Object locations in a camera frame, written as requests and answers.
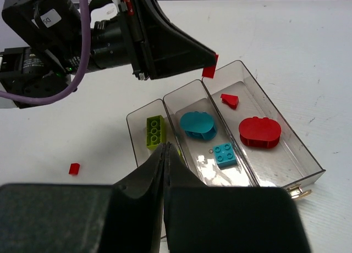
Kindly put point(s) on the clear three-compartment organizer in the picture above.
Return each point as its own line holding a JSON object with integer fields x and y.
{"x": 289, "y": 166}

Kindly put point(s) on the green lego brick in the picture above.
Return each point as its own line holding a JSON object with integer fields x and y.
{"x": 155, "y": 132}

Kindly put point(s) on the red small lego plate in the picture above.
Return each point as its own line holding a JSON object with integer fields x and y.
{"x": 74, "y": 169}

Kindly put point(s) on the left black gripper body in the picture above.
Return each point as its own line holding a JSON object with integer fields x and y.
{"x": 61, "y": 48}

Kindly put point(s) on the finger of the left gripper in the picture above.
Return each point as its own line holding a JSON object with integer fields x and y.
{"x": 162, "y": 49}

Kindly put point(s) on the red curved lego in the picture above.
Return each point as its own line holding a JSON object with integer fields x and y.
{"x": 209, "y": 72}
{"x": 231, "y": 101}

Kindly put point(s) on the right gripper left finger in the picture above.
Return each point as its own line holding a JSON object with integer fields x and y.
{"x": 121, "y": 217}

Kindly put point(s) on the blue lego brick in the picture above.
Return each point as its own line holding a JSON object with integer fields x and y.
{"x": 224, "y": 155}

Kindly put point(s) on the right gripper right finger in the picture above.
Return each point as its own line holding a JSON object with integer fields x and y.
{"x": 200, "y": 218}

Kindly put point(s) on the red rounded lego brick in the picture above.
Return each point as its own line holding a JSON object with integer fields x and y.
{"x": 260, "y": 132}

